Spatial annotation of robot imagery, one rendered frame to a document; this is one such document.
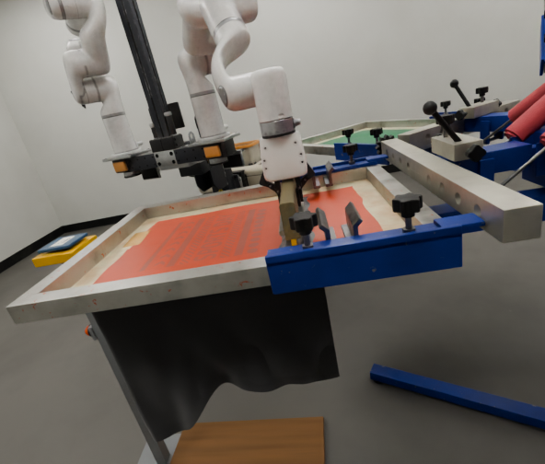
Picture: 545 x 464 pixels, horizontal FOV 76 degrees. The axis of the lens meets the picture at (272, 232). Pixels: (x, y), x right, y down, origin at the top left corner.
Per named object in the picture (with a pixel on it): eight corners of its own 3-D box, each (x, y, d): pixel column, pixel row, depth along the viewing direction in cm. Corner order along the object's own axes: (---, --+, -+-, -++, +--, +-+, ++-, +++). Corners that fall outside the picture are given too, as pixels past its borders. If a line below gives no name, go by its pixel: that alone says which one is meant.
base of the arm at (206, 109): (212, 136, 143) (201, 97, 137) (238, 131, 138) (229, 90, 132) (191, 143, 130) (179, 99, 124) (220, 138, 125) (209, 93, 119)
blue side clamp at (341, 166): (282, 198, 109) (277, 177, 106) (282, 194, 113) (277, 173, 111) (378, 180, 105) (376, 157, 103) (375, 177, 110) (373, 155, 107)
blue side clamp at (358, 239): (272, 295, 57) (264, 258, 55) (274, 280, 62) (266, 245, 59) (462, 267, 54) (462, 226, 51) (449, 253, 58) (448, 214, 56)
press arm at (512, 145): (446, 181, 76) (446, 159, 74) (435, 176, 82) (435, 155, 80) (531, 167, 74) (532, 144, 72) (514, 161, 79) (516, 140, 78)
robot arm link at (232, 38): (244, 45, 89) (276, 110, 84) (195, 52, 86) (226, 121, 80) (248, 15, 82) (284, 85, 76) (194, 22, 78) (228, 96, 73)
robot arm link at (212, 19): (185, 17, 99) (234, 10, 104) (212, 74, 94) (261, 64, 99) (182, -45, 84) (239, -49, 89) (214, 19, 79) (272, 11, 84)
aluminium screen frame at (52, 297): (15, 324, 64) (5, 307, 62) (142, 217, 118) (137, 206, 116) (462, 257, 54) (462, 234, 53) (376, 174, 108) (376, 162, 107)
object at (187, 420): (156, 444, 84) (88, 296, 69) (162, 430, 87) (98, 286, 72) (348, 425, 78) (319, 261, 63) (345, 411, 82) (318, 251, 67)
